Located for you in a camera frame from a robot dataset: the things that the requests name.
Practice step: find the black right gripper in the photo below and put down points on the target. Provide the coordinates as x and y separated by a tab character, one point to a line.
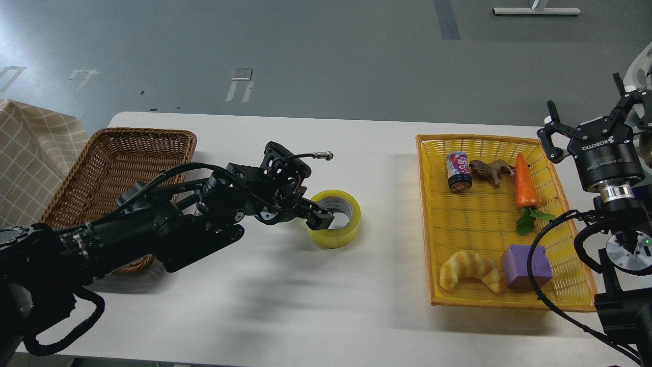
606	153

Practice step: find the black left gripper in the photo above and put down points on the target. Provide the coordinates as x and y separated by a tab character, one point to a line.
279	198

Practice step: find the yellow tape roll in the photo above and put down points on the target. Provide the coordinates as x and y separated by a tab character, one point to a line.
342	203

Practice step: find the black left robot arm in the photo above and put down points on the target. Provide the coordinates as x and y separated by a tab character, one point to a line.
186	213

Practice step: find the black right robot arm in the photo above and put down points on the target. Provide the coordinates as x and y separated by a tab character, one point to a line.
616	237

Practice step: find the orange toy carrot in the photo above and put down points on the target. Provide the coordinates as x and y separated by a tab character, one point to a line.
527	199

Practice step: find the brown toy frog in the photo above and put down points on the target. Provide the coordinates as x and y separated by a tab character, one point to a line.
491	172

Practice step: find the yellow plastic basket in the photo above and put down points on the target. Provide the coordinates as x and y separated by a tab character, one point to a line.
482	219

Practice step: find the white bar on floor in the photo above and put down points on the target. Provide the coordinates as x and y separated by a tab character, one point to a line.
504	11

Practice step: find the small soda can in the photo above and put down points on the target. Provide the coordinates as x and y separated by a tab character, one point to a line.
458	169

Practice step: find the toy croissant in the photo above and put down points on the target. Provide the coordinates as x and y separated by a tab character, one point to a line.
468	264

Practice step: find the purple cube block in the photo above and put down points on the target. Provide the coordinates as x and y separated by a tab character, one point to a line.
515	267

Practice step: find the brown wicker basket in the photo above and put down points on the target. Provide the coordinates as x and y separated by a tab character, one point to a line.
112	162

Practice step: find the beige checkered cloth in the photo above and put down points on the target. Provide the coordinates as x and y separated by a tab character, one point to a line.
38	148

